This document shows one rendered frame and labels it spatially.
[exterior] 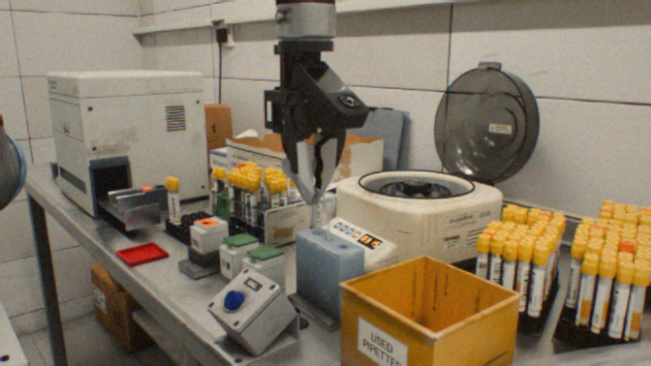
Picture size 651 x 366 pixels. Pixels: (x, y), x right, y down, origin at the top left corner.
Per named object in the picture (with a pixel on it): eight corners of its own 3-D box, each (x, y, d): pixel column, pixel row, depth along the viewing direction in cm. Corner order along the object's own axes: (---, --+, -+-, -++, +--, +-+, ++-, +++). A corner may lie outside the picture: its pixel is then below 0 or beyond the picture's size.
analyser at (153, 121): (60, 193, 125) (44, 72, 117) (164, 176, 142) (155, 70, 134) (98, 223, 102) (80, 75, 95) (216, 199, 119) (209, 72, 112)
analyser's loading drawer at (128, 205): (93, 206, 107) (90, 183, 106) (124, 200, 111) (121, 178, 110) (127, 230, 92) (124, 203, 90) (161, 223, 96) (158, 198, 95)
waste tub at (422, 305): (337, 364, 55) (337, 283, 53) (419, 326, 63) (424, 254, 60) (428, 435, 45) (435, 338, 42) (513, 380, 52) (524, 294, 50)
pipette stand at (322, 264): (287, 301, 70) (286, 233, 67) (327, 288, 73) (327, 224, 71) (328, 332, 62) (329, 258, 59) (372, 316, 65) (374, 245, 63)
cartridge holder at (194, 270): (178, 268, 80) (176, 248, 79) (227, 255, 86) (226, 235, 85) (193, 280, 76) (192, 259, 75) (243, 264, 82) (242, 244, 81)
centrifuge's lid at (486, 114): (440, 59, 97) (468, 65, 102) (421, 184, 102) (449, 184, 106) (535, 60, 79) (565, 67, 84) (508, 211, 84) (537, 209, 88)
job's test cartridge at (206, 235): (192, 259, 81) (189, 222, 79) (218, 252, 83) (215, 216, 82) (203, 266, 78) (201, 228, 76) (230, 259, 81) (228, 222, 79)
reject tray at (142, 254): (115, 255, 86) (115, 251, 85) (153, 246, 90) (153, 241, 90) (130, 267, 80) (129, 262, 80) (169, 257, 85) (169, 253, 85)
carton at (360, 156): (226, 199, 119) (223, 137, 115) (318, 181, 137) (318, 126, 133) (287, 226, 101) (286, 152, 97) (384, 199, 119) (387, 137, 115)
